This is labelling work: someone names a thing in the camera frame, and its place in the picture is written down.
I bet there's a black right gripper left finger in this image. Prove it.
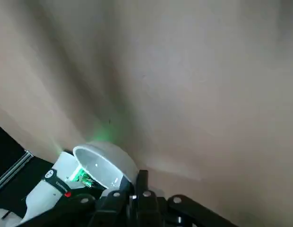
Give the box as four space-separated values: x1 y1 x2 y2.
26 170 143 227

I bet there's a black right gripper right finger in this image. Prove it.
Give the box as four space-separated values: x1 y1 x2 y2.
136 170 234 227

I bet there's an aluminium profile rail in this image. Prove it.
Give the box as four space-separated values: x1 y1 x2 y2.
0 148 34 190

